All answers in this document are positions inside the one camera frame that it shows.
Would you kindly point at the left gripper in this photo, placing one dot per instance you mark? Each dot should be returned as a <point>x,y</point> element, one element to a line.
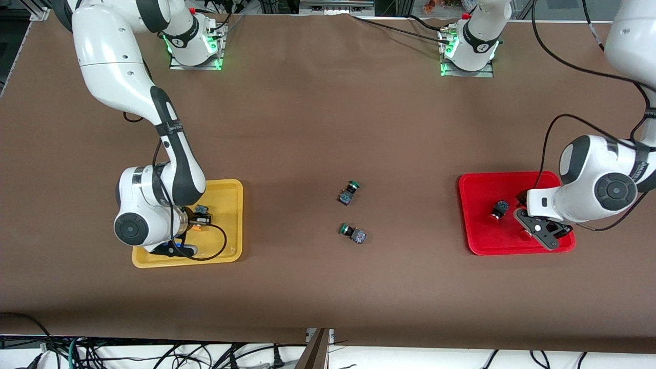
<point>522,198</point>

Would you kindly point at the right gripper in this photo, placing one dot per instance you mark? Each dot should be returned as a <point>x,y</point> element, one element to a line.
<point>194,221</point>

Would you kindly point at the yellow mushroom push button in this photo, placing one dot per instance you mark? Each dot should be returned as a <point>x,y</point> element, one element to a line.
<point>201,209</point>
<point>197,229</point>

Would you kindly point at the red mushroom push button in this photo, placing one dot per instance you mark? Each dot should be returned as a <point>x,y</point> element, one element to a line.
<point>524,236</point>

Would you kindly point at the black button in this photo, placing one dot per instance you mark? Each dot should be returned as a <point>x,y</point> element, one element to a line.
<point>500,209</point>

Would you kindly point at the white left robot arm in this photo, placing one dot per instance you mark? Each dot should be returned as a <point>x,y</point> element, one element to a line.
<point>589,174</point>

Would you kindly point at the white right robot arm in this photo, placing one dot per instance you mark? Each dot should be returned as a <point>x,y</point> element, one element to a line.
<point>113,56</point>

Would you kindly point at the yellow plastic tray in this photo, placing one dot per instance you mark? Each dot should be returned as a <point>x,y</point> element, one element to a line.
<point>225,205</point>

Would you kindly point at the red plastic tray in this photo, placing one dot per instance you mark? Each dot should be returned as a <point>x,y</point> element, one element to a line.
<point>482,230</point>

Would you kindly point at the green push button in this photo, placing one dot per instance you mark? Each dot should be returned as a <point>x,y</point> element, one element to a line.
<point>354,233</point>
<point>348,192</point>

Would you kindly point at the brown table cover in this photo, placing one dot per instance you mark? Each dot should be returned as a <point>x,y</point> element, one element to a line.
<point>328,128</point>

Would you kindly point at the dark metal beam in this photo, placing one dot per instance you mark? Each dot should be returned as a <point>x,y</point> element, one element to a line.
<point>313,353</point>

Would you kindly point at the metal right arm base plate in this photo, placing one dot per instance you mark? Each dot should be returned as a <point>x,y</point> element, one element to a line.
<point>197,65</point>

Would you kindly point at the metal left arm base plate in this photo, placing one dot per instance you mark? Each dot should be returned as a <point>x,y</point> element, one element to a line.
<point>469,73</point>

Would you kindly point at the aluminium frame profile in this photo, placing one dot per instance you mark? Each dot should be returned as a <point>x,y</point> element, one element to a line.
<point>335,7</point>

